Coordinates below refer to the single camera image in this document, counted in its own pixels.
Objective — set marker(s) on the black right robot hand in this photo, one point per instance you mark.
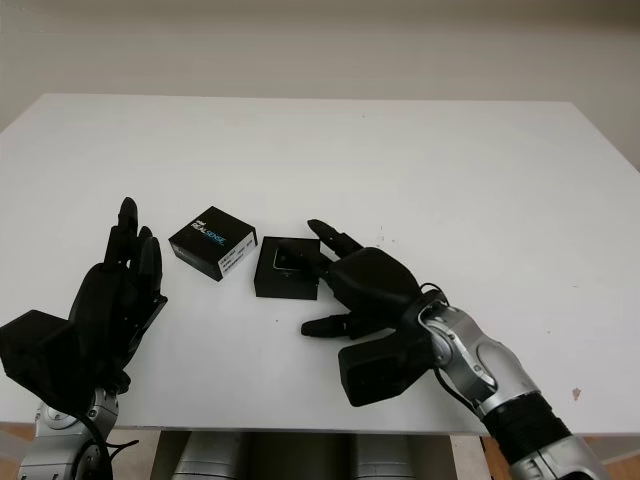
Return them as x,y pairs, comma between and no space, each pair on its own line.
375,290

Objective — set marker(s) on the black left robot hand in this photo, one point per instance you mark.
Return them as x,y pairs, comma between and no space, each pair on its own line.
112,310

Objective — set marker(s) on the small silver depth camera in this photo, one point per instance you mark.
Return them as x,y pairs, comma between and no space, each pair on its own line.
290,260

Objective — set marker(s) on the black printed box lid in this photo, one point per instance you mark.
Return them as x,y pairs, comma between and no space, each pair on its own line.
205,240

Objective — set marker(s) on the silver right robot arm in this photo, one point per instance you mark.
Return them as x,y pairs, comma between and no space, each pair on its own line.
490,370

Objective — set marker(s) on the black box base foam insert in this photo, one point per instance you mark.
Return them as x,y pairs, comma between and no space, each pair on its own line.
285,287

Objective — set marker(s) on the white table leg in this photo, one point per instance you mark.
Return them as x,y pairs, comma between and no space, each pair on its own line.
164,457
467,457

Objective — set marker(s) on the grey robot right thigh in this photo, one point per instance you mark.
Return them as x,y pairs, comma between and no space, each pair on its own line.
385,460

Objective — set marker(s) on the grey robot thigh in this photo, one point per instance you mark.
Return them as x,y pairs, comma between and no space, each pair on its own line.
385,460
210,460

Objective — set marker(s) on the grey robot left thigh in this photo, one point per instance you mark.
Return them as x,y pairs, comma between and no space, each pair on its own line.
210,460

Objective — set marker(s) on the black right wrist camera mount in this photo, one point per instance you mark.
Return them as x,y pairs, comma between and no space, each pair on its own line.
380,370

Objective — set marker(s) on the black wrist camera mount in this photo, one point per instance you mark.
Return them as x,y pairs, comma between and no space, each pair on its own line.
40,355
380,370

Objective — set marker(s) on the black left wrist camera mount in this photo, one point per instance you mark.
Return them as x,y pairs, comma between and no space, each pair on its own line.
40,355

